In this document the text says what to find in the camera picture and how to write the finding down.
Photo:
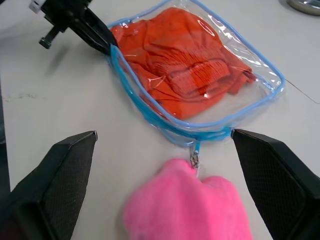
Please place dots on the clear blue-trimmed plastic pouch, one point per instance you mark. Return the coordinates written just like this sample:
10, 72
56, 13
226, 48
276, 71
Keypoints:
252, 65

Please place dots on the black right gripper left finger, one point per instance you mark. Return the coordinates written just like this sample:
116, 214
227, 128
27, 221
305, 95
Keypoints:
45, 197

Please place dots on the silver metal bowl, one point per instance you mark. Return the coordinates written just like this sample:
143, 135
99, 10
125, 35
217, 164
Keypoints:
305, 6

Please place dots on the pink fluffy cloth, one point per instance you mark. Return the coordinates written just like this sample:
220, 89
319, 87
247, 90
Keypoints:
185, 207

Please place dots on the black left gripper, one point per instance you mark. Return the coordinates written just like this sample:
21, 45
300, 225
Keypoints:
65, 15

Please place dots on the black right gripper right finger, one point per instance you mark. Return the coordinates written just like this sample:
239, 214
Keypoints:
280, 190

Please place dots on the orange cloth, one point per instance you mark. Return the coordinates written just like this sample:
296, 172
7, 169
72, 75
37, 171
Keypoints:
180, 57

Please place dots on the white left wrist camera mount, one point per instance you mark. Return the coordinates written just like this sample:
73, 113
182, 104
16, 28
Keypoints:
37, 5

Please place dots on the silver zipper pull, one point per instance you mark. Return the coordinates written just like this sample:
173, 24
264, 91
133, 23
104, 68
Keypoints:
195, 157

